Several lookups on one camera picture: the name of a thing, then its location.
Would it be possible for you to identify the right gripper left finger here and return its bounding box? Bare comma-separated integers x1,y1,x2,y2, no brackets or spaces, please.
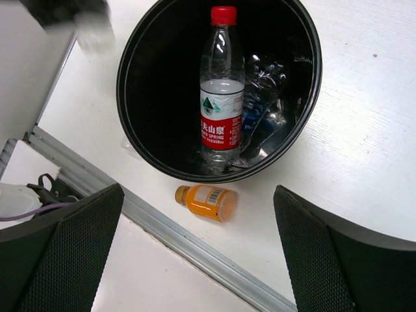
1,183,124,311

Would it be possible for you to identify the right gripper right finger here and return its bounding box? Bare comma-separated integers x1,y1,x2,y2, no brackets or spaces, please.
273,185,415,311

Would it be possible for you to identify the blue label water bottle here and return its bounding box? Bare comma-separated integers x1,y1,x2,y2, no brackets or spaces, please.
232,54,294,168

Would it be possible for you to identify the red label water bottle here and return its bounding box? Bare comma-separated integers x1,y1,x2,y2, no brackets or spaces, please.
200,6,245,172

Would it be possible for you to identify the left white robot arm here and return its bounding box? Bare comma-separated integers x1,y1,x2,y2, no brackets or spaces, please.
20,0,115,53

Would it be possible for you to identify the black plastic waste bin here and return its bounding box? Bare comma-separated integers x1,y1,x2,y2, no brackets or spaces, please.
116,1,322,183

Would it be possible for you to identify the orange juice bottle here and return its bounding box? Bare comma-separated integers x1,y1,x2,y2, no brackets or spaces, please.
174,185,237,222

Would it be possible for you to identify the aluminium front rail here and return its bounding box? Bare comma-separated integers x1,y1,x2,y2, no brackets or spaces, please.
0,125,298,312

